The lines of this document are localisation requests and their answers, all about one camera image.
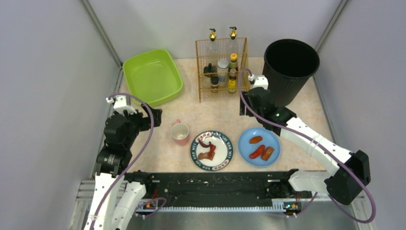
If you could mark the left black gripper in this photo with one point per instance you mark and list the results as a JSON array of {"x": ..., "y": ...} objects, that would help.
[{"x": 150, "y": 117}]

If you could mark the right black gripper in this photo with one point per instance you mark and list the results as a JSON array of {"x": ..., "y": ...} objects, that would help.
[{"x": 248, "y": 105}]

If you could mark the small spice bottle yellow label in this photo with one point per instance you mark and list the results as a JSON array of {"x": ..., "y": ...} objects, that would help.
[{"x": 232, "y": 81}]

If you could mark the small dark spice jar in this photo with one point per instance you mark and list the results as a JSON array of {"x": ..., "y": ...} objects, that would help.
[{"x": 214, "y": 84}]

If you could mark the blue plate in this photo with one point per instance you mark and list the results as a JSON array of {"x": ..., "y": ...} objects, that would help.
[{"x": 269, "y": 139}]

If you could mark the glass jar black lid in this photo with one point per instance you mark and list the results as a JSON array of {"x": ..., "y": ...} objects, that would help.
[{"x": 209, "y": 71}]

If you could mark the black trash bin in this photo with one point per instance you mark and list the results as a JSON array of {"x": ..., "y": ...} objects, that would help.
[{"x": 288, "y": 64}]

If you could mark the white plate green rim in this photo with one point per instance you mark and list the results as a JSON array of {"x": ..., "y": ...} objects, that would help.
[{"x": 223, "y": 153}]

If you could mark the clear oil dispenser bottle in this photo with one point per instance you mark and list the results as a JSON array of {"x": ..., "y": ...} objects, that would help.
[{"x": 232, "y": 46}]

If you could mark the dark sauce dispenser bottle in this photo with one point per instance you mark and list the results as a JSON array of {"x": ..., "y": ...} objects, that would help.
[{"x": 212, "y": 47}]

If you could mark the red sauce bottle yellow cap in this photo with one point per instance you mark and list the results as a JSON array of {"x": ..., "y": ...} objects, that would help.
[{"x": 233, "y": 63}]

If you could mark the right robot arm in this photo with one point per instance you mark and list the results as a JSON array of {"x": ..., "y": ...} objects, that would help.
[{"x": 346, "y": 173}]

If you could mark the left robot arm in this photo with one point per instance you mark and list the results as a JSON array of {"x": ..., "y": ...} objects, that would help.
[{"x": 117, "y": 193}]

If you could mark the upper sausage piece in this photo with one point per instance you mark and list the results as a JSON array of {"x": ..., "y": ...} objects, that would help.
[{"x": 255, "y": 139}]

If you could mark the pink mug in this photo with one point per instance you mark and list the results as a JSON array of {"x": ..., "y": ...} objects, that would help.
[{"x": 180, "y": 133}]

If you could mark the green plastic basin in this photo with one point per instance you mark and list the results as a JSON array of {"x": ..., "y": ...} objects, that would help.
[{"x": 153, "y": 77}]

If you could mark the red sausage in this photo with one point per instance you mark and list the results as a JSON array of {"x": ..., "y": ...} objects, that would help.
[{"x": 257, "y": 152}]

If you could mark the brown sausage piece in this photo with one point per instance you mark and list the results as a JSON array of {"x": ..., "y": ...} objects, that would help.
[{"x": 267, "y": 153}]

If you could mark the meat scrap on plate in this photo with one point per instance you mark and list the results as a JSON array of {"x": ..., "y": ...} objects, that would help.
[{"x": 209, "y": 155}]

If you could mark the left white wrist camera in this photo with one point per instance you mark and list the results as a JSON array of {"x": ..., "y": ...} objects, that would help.
[{"x": 122, "y": 104}]

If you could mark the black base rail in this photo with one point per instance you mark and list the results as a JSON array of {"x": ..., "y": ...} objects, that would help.
[{"x": 218, "y": 192}]

